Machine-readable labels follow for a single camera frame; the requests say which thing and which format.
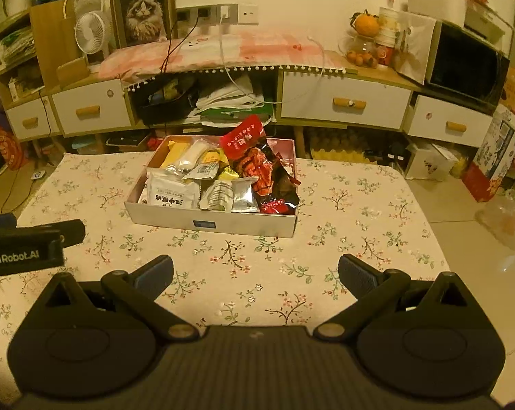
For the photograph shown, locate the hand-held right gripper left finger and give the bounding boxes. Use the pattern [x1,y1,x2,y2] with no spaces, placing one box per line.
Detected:
[35,255,197,344]

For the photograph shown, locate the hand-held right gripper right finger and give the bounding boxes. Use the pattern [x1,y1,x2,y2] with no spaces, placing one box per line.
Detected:
[312,254,480,344]

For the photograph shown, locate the white packet with black print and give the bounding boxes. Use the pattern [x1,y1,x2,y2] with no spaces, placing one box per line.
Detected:
[144,170,203,210]

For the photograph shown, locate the white cardboard snack box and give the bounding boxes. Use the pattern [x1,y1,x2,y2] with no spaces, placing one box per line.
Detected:
[125,135,300,238]

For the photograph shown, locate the clear bag of red snacks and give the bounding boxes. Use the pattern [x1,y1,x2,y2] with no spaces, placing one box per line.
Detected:
[232,137,301,216]

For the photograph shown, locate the red patterned bag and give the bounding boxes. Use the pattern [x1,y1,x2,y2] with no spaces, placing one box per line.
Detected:
[0,120,24,172]

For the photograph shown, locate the silver green snack packet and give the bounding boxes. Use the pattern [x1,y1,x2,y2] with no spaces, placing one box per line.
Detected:
[200,179,235,212]
[181,160,222,181]

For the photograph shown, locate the red and white snack bag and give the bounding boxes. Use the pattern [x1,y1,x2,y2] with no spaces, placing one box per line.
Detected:
[260,199,299,215]

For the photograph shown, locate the small white drawer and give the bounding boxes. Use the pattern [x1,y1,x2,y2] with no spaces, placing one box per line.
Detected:
[5,98,51,141]

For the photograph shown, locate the plain silver snack packet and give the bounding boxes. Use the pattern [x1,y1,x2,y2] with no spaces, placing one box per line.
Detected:
[231,177,260,214]

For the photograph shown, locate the yellow egg tray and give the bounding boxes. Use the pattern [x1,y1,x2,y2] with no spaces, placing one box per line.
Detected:
[309,130,369,163]

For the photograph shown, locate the yellow green snack packet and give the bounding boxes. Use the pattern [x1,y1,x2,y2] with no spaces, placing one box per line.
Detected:
[204,147,230,167]

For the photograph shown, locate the black bag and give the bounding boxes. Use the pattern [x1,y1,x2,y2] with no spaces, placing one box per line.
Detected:
[138,90,196,122]

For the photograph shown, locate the clear plastic bag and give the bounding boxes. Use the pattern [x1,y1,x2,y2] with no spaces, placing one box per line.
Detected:
[475,188,515,252]

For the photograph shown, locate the wide white drawer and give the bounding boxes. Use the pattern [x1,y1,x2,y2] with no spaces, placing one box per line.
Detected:
[280,70,412,131]

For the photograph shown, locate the stack of magazines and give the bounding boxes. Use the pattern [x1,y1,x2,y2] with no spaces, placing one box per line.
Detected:
[0,28,36,71]

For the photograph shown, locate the colourful printed carton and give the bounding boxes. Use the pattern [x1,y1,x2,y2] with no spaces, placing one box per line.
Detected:
[463,105,515,203]

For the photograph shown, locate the pile of folded white bags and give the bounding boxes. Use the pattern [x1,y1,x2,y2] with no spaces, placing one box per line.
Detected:
[193,72,279,126]

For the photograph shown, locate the wooden low cabinet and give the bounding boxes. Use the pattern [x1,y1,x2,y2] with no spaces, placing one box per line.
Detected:
[0,9,510,154]

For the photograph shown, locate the white desk fan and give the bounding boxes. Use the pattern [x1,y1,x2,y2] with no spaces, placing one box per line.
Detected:
[63,0,113,67]

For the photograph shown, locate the black microwave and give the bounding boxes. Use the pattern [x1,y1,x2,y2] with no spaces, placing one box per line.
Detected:
[426,19,510,116]

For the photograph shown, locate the white embroidered cloth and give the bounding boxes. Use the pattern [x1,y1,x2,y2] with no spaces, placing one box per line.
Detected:
[392,11,438,85]

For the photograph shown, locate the stack of paper cups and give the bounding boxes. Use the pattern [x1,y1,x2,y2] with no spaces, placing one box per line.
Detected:
[375,7,401,67]

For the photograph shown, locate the framed cat picture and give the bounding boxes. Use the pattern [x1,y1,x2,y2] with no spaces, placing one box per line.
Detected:
[108,0,175,50]

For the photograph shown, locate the pink cloth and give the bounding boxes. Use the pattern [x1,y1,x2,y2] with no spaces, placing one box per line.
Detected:
[98,30,356,84]

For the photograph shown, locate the large orange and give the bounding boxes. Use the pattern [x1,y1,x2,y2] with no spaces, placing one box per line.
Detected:
[352,13,380,38]

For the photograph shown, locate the flat white appliance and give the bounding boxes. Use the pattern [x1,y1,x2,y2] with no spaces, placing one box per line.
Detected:
[465,0,515,56]

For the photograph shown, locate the white cable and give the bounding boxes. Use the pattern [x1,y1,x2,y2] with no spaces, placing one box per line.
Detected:
[218,21,327,107]

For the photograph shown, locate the white wall socket plate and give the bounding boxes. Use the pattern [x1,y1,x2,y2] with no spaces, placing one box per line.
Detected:
[175,3,259,26]

